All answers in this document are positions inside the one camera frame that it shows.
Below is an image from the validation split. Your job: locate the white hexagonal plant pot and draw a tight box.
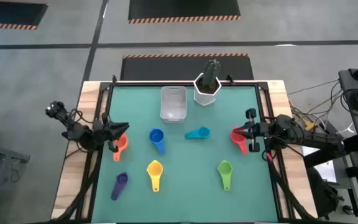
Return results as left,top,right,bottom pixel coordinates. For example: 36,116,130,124
193,72,223,107

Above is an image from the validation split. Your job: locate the black bag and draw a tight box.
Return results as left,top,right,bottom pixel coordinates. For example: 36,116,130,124
306,167,341,218

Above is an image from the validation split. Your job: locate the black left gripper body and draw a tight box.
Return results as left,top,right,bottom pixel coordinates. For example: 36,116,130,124
91,112,119,153

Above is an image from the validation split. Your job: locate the green measuring cup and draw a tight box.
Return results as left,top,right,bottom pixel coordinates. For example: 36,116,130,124
217,160,234,192

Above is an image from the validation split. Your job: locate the red measuring cup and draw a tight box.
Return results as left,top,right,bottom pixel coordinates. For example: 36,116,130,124
229,126,249,156

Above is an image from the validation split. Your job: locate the yellow measuring cup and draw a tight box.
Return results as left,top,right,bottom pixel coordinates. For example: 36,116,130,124
146,159,164,193

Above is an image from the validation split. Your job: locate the black table frame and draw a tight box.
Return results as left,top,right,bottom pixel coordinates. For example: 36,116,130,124
88,74,287,223

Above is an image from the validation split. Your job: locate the blue measuring cup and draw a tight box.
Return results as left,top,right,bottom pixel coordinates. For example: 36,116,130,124
149,128,167,156

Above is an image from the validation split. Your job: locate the teal measuring cup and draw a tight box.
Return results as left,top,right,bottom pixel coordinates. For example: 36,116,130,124
184,126,211,141

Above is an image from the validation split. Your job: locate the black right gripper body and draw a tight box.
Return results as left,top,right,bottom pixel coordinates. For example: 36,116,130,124
246,108,272,153

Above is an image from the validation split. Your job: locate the clear plastic container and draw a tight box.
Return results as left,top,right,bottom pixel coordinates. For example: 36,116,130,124
159,85,188,124

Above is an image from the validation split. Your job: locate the green cactus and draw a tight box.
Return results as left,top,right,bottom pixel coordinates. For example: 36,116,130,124
201,58,221,90

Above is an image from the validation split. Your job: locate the black striped-edge floor mat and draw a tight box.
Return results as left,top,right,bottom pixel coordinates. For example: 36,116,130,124
127,0,242,25
0,0,49,31
119,52,255,81

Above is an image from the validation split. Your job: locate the yellow cable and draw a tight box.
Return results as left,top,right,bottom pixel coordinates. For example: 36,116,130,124
289,99,318,131

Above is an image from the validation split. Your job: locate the black cable bundle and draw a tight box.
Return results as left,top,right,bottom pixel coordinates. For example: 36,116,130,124
265,155,316,222
53,146,104,222

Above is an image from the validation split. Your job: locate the white paper sheet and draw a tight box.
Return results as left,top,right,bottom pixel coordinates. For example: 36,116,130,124
301,144,338,184

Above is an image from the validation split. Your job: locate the purple measuring cup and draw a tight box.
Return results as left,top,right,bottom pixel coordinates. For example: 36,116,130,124
110,172,129,201

